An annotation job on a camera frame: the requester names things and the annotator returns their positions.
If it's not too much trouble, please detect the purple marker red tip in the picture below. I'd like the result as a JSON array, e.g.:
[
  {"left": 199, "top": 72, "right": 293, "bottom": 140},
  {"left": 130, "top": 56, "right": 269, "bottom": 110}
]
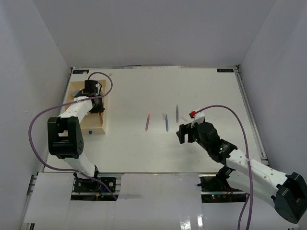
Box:
[{"left": 145, "top": 114, "right": 150, "bottom": 131}]

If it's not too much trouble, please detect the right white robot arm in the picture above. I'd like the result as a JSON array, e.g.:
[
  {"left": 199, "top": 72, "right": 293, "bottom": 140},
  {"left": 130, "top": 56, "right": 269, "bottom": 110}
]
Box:
[{"left": 176, "top": 122, "right": 307, "bottom": 224}]

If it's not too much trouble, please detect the right corner label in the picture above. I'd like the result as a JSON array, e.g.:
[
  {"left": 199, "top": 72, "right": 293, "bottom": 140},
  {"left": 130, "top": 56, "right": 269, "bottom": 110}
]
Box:
[{"left": 217, "top": 69, "right": 234, "bottom": 73}]

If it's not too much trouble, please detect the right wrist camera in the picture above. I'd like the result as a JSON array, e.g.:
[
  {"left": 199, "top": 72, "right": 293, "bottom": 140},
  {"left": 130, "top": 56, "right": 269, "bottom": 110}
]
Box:
[{"left": 189, "top": 108, "right": 205, "bottom": 128}]

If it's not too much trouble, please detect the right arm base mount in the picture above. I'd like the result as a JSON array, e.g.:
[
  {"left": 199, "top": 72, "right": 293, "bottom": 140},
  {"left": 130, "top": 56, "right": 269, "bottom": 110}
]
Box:
[{"left": 197, "top": 166, "right": 247, "bottom": 203}]

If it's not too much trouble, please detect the left corner label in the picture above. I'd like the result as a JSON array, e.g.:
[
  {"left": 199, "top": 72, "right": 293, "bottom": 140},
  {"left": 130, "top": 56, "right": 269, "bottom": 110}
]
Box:
[{"left": 72, "top": 69, "right": 89, "bottom": 74}]

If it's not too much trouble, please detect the cream compartment organizer tray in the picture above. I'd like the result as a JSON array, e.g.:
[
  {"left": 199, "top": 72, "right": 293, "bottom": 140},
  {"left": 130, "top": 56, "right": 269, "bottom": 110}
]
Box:
[{"left": 63, "top": 81, "right": 107, "bottom": 136}]

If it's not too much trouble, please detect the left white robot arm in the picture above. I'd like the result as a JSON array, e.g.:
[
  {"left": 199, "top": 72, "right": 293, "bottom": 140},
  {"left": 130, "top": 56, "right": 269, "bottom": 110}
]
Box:
[{"left": 47, "top": 80, "right": 105, "bottom": 191}]

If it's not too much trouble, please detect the aluminium frame rail right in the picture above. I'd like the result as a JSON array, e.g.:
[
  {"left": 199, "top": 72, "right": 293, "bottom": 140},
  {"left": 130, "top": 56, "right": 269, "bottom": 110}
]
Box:
[{"left": 234, "top": 64, "right": 268, "bottom": 162}]

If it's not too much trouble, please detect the corner label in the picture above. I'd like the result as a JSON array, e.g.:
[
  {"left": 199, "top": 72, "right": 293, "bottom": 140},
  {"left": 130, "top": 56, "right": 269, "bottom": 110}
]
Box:
[
  {"left": 72, "top": 69, "right": 89, "bottom": 74},
  {"left": 217, "top": 69, "right": 234, "bottom": 73}
]

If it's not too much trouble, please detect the blue marker pen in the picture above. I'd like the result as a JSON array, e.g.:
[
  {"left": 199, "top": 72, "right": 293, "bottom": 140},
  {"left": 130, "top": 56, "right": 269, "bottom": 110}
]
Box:
[{"left": 165, "top": 115, "right": 169, "bottom": 132}]

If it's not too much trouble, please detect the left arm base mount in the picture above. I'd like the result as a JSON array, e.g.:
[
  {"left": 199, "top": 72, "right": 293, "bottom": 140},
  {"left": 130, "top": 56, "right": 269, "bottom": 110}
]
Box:
[{"left": 71, "top": 173, "right": 121, "bottom": 201}]

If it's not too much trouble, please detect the clear round container left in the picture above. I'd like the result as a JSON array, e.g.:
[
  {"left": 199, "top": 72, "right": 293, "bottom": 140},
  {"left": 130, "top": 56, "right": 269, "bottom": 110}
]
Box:
[{"left": 71, "top": 89, "right": 80, "bottom": 97}]

